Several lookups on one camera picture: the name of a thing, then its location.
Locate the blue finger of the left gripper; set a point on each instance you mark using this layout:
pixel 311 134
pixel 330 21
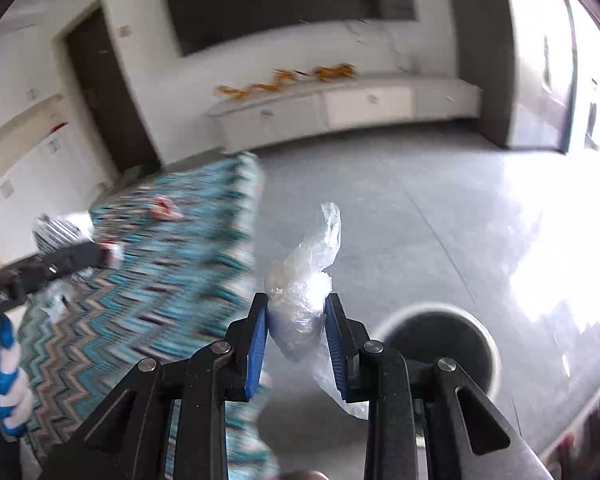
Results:
pixel 70 260

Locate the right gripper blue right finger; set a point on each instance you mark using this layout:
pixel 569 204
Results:
pixel 345 339

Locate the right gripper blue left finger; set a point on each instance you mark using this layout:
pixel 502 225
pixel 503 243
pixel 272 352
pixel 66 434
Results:
pixel 247 338

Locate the black white striped wrapper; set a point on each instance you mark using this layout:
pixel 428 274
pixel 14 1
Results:
pixel 55 232

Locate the clear plastic bag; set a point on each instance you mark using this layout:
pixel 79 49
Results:
pixel 297 289

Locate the black round trash bin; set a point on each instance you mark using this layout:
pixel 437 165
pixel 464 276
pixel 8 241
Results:
pixel 428 331

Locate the blue white gloved left hand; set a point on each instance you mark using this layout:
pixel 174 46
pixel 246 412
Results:
pixel 16 397

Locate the white lower shoe cabinets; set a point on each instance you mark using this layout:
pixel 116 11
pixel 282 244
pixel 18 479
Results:
pixel 59 173

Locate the pink crumpled wrapper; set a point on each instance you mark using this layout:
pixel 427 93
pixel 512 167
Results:
pixel 164 209

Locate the zigzag patterned teal rug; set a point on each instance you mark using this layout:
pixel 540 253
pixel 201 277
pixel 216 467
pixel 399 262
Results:
pixel 179 286

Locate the dark brown entrance door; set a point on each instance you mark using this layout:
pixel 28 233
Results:
pixel 107 98

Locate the white tv console cabinet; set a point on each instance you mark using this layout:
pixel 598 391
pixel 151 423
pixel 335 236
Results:
pixel 314 108

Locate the golden dragon figurine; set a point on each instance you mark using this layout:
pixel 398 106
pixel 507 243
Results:
pixel 281 80

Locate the golden tiger figurine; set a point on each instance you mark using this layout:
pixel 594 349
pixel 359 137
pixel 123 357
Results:
pixel 332 73

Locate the grey double door refrigerator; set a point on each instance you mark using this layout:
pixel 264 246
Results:
pixel 520 53

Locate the beige wall switch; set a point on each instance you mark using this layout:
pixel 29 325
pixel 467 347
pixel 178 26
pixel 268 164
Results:
pixel 124 31

